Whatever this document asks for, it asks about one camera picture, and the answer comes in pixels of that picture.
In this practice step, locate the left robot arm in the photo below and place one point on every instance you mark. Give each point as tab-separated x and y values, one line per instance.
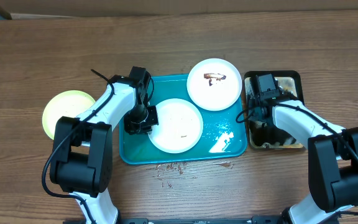
80	165

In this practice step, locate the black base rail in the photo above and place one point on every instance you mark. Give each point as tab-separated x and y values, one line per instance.
197	221

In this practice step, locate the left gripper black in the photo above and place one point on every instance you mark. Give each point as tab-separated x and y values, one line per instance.
153	121

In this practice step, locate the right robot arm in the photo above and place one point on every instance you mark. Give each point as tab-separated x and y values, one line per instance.
277	117

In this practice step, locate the black soapy water tray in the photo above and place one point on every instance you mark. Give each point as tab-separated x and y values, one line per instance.
259	84

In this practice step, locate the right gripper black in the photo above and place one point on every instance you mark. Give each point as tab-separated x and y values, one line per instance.
255	119

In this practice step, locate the yellow-green round plate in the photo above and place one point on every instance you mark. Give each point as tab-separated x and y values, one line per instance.
68	103

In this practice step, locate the white plate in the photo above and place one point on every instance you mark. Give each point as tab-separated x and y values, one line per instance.
214	84
180	126

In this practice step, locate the teal plastic tray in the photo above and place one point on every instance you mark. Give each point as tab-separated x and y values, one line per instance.
222	137

